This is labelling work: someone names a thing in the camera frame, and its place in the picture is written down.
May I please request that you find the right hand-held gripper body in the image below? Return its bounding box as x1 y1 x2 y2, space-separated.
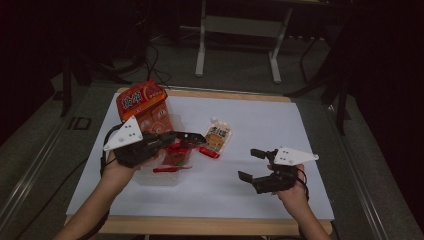
253 146 319 195

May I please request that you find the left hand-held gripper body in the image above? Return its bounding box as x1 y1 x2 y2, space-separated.
103 115 171 169

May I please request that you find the red and black snack packet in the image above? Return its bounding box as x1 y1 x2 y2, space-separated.
152 141 201 174

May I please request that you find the orange snack packet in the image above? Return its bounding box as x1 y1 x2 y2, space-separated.
115 79 175 135

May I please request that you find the clear plastic container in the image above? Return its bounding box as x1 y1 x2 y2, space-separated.
134 113 195 187

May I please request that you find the person's left hand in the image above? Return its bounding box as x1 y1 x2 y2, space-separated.
101 155 144 183

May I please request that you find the person's right hand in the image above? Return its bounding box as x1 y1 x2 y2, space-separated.
275 164 310 218

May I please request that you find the beige snack packet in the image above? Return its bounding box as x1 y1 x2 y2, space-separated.
199 117 233 160

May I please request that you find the white table mat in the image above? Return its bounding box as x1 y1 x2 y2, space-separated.
65 92 335 221

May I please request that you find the black metal stand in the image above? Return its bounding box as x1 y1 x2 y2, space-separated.
284 33 352 136
59 46 133 118

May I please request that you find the white metal stand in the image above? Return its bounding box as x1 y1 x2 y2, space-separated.
194 0 294 84

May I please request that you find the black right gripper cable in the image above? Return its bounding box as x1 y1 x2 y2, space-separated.
296 167 311 202

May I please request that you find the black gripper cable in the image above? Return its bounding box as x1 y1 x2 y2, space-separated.
296 167 311 202
99 124 118 178

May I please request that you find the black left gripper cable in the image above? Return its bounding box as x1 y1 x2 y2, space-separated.
99 124 118 178

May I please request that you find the bundle of black floor cables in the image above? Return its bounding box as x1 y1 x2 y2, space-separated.
142 42 172 90

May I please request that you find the aluminium rail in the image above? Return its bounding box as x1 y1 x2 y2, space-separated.
0 113 69 222
324 104 389 240

